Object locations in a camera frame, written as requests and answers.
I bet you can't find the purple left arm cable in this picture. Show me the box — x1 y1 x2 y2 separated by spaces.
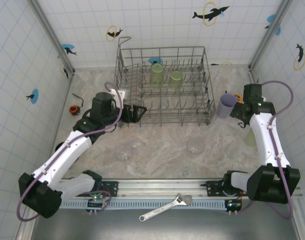
16 81 124 223

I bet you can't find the aluminium corner post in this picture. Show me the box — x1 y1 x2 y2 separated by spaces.
248 0 293 70
27 0 76 76

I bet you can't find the black hex key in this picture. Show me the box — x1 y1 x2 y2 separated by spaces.
71 93 85 107

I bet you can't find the seahorse yellow ring sticker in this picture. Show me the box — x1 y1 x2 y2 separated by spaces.
293 43 305 71

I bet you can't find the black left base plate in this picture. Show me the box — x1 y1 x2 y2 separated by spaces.
99 180 119 198

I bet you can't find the slotted blue cable tray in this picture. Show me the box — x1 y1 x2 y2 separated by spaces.
58 199 243 210

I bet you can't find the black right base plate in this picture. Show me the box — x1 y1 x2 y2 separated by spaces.
206 179 227 198

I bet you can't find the tall green glass cup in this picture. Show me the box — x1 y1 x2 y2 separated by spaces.
149 62 166 88

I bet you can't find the short green glass cup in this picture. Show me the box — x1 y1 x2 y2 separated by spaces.
168 70 184 90

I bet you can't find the blue split circle sticker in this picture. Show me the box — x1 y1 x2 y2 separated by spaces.
264 13 282 36

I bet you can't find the pale frosted green cup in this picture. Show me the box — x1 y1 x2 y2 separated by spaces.
244 126 257 148

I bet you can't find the grey wire dish rack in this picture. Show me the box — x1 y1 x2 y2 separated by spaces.
114 36 217 129

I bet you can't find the whale dolphin yellow ring sticker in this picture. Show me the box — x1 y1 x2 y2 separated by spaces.
191 1 230 27

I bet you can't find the clear glass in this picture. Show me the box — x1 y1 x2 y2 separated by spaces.
114 143 135 162
186 138 206 156

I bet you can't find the shark blue circle sticker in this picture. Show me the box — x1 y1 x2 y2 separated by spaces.
61 43 78 56

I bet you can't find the controller board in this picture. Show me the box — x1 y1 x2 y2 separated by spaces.
86 191 112 216
224 198 243 216

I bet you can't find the purple plastic cup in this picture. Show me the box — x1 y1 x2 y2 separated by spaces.
216 93 239 120

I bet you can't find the orca yellow ring sticker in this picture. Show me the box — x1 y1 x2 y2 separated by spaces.
106 24 124 42

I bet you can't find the left controller board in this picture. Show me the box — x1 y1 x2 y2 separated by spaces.
86 191 112 216

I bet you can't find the silver adjustable wrench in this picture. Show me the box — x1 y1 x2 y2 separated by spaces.
138 193 193 223

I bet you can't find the right controller board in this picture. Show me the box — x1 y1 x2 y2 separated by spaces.
224 198 243 216

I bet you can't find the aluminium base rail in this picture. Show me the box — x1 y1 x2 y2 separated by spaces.
59 177 304 201

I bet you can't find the small black yellow ring sticker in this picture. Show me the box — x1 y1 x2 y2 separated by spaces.
59 62 70 80

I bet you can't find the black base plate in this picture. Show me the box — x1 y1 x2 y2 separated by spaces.
206 179 227 198
99 180 119 198

